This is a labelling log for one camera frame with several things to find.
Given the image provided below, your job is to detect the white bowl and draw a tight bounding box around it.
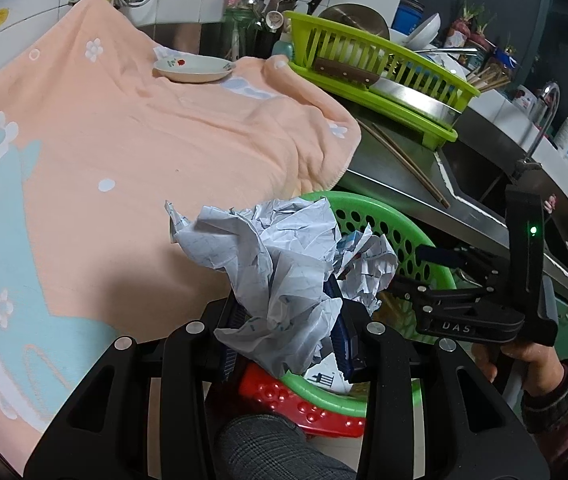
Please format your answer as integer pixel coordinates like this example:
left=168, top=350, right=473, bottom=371
left=404, top=12, right=442, bottom=51

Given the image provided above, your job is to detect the blue jar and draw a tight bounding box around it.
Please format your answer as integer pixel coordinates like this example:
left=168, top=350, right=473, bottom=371
left=393, top=0, right=425, bottom=33

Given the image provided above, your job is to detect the orange printed blanket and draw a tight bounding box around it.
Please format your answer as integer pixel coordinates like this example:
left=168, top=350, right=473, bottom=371
left=0, top=0, right=362, bottom=436

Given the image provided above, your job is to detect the bunch of vegetables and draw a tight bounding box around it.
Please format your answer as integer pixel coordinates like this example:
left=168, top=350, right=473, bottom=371
left=446, top=0, right=494, bottom=51

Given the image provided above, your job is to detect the white paper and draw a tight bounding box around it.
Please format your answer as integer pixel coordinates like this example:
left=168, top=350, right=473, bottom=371
left=164, top=196, right=399, bottom=378

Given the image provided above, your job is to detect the dark green utensil holder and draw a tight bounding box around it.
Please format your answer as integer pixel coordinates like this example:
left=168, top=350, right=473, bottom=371
left=221, top=7, right=285, bottom=61

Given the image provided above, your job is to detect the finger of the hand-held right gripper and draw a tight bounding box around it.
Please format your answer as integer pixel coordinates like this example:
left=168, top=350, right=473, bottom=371
left=389, top=273, right=485, bottom=312
left=418, top=245, right=513, bottom=287

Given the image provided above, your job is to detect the green plastic basket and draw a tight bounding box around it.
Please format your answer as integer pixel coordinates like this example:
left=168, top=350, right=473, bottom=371
left=244, top=190, right=457, bottom=421

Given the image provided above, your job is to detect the person's right hand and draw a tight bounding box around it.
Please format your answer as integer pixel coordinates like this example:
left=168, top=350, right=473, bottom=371
left=474, top=342, right=567, bottom=401

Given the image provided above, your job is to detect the red plastic stool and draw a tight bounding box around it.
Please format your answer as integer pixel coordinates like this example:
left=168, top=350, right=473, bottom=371
left=236, top=362, right=367, bottom=438

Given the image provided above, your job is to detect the steel faucet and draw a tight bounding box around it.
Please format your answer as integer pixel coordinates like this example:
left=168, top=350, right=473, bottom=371
left=526, top=81, right=562, bottom=161

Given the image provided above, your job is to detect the cleaver with brown handle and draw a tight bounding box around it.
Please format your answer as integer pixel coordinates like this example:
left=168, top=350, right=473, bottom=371
left=312, top=57, right=457, bottom=121

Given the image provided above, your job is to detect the white ceramic dish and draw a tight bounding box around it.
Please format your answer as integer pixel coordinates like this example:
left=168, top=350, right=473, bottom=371
left=152, top=55, right=236, bottom=83

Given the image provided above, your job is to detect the bundle of chopsticks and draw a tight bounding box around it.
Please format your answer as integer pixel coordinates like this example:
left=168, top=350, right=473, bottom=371
left=466, top=62, right=512, bottom=93

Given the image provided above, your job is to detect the wooden chopsticks pair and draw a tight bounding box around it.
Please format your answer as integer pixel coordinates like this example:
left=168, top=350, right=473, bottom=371
left=359, top=121, right=450, bottom=209

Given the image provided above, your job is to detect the white pump bottle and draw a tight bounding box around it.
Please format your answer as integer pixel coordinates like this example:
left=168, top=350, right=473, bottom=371
left=554, top=104, right=568, bottom=150

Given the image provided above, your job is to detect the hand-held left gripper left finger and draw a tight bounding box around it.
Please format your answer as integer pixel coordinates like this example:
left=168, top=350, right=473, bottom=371
left=24, top=297, right=245, bottom=480

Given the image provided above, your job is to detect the person's grey trouser leg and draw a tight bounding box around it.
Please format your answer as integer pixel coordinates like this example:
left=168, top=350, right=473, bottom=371
left=214, top=412, right=357, bottom=480

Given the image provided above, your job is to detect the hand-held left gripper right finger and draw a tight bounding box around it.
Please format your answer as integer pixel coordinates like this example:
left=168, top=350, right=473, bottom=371
left=324, top=277, right=549, bottom=480

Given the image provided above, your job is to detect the steel bowl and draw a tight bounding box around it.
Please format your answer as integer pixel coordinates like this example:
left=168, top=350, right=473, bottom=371
left=318, top=4, right=391, bottom=41

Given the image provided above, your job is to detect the green dish rack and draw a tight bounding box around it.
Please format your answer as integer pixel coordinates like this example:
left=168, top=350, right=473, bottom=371
left=284, top=10, right=481, bottom=150

